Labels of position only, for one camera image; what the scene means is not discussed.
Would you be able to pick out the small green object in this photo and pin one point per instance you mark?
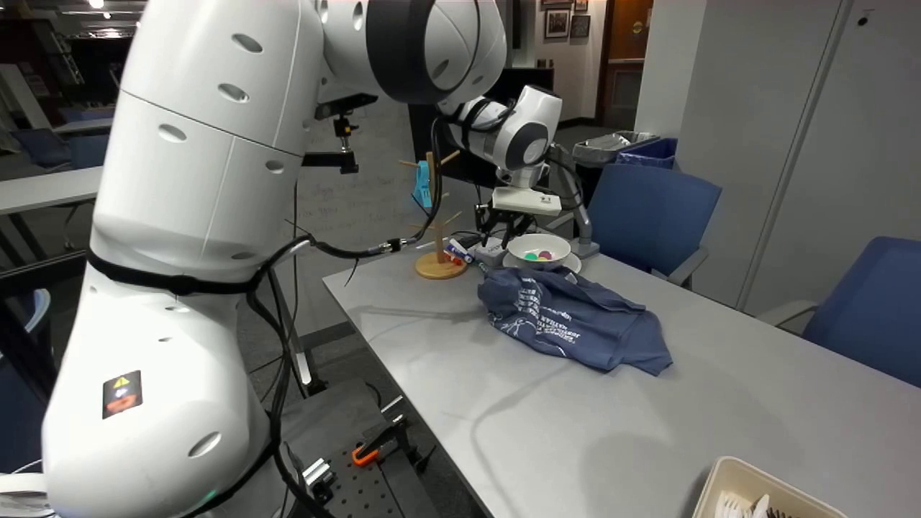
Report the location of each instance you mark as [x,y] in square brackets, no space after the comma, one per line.
[531,257]

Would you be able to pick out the wooden peg stand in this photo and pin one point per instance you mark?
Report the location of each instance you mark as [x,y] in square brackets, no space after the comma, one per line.
[437,261]

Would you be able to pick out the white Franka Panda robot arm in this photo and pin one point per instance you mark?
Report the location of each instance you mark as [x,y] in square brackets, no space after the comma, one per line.
[172,189]

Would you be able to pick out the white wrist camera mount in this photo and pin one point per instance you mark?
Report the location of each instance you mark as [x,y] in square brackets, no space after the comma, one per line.
[525,201]

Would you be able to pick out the framed wall picture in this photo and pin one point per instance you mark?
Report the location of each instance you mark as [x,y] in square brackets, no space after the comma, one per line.
[555,24]

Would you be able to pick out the blue office chair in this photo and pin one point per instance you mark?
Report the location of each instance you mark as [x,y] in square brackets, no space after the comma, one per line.
[650,215]
[877,305]

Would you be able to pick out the waste bin with blue liner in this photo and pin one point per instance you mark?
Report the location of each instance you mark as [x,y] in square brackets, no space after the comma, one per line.
[646,151]

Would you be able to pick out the beige cutlery tray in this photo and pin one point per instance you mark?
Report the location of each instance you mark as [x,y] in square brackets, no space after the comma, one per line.
[729,484]

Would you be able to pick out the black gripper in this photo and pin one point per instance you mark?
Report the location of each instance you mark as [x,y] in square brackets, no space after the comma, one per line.
[500,230]

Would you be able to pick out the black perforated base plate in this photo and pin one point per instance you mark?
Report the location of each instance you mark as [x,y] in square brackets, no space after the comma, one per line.
[335,421]

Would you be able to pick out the blue shirt with white print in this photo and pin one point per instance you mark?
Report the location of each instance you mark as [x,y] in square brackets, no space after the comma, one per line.
[577,320]

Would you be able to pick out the black stereo camera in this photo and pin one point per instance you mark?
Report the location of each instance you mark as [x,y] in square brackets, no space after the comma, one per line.
[345,99]

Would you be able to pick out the orange black clamp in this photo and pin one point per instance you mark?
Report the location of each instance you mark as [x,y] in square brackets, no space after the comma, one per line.
[362,451]

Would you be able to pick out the brown wooden door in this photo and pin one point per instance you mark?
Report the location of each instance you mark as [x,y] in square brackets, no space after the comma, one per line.
[624,66]

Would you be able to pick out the white bowl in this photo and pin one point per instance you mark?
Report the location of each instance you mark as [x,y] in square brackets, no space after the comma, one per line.
[535,248]

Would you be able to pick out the white desk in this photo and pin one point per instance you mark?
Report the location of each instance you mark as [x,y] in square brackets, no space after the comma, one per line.
[46,189]

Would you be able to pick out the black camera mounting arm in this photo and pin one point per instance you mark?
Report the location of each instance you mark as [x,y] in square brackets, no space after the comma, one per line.
[331,159]

